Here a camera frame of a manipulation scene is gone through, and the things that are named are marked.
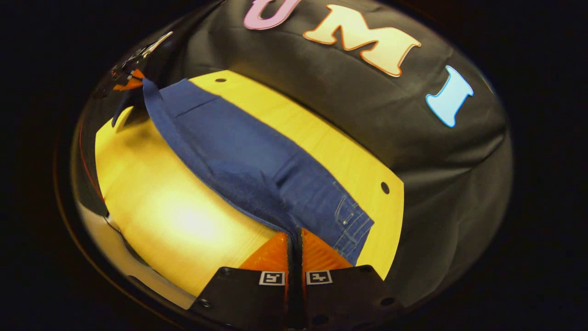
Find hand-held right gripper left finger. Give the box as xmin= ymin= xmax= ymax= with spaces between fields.
xmin=187 ymin=232 xmax=292 ymax=331

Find black backdrop cloth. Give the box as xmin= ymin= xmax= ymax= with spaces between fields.
xmin=87 ymin=0 xmax=513 ymax=308

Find blue denim jeans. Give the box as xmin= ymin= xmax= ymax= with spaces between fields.
xmin=112 ymin=77 xmax=375 ymax=267

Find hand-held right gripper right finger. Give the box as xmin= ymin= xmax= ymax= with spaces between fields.
xmin=294 ymin=227 xmax=406 ymax=331

